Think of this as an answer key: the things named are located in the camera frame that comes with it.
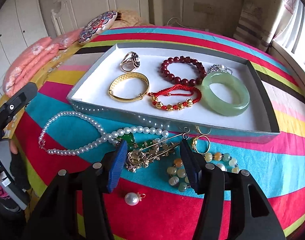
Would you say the white pearl pendant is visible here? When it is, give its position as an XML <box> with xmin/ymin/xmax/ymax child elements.
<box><xmin>124</xmin><ymin>192</ymin><xmax>146</xmax><ymax>206</ymax></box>

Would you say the white pearl necklace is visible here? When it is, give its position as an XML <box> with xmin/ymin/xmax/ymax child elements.
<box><xmin>38</xmin><ymin>110</ymin><xmax>170</xmax><ymax>156</ymax></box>

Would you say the gold pin brooch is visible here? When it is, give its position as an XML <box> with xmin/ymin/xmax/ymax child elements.
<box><xmin>124</xmin><ymin>133</ymin><xmax>189</xmax><ymax>173</ymax></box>

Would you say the green gem pendant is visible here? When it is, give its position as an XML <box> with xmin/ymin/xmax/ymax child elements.
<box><xmin>120</xmin><ymin>133</ymin><xmax>153</xmax><ymax>151</ymax></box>

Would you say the green jade bangle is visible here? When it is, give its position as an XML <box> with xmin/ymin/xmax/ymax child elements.
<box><xmin>200</xmin><ymin>72</ymin><xmax>250</xmax><ymax>116</ymax></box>

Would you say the black camellia flower ring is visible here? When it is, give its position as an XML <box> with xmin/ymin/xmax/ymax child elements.
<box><xmin>119</xmin><ymin>51</ymin><xmax>141</xmax><ymax>73</ymax></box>

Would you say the gold bangle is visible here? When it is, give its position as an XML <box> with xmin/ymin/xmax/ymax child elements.
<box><xmin>108</xmin><ymin>73</ymin><xmax>150</xmax><ymax>103</ymax></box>

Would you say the red string gold bead bracelet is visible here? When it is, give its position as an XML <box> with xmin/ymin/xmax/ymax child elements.
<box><xmin>147</xmin><ymin>83</ymin><xmax>203</xmax><ymax>112</ymax></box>

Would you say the silver rhinestone pearl brooch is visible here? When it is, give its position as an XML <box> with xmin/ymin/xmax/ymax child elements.
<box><xmin>208</xmin><ymin>64</ymin><xmax>233</xmax><ymax>75</ymax></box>

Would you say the dark red bead bracelet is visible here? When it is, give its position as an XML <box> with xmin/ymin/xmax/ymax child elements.
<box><xmin>160</xmin><ymin>55</ymin><xmax>208</xmax><ymax>86</ymax></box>

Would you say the grey jewelry tray box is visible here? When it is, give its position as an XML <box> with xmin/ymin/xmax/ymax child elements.
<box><xmin>67</xmin><ymin>43</ymin><xmax>280</xmax><ymax>144</ymax></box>

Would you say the pink folded quilt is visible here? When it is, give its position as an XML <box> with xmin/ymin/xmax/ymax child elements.
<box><xmin>3</xmin><ymin>28</ymin><xmax>82</xmax><ymax>97</ymax></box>

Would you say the white wardrobe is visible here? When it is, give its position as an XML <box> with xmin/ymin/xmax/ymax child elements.
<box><xmin>0</xmin><ymin>0</ymin><xmax>48</xmax><ymax>99</ymax></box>

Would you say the embroidered round pillow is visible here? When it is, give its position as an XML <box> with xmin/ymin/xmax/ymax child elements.
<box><xmin>78</xmin><ymin>10</ymin><xmax>118</xmax><ymax>45</ymax></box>

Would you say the white wooden headboard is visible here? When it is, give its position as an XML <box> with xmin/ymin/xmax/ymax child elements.
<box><xmin>51</xmin><ymin>0</ymin><xmax>163</xmax><ymax>35</ymax></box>

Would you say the beige plush blanket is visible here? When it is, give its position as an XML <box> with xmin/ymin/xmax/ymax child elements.
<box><xmin>110</xmin><ymin>10</ymin><xmax>154</xmax><ymax>29</ymax></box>

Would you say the striped patterned curtain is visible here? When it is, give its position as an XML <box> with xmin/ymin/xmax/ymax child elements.
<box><xmin>233</xmin><ymin>0</ymin><xmax>303</xmax><ymax>53</ymax></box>

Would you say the white charging cable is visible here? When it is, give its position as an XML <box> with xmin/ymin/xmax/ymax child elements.
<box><xmin>166</xmin><ymin>16</ymin><xmax>193</xmax><ymax>29</ymax></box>

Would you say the wall power outlet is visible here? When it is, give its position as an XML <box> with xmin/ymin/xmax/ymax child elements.
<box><xmin>193</xmin><ymin>2</ymin><xmax>215</xmax><ymax>15</ymax></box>

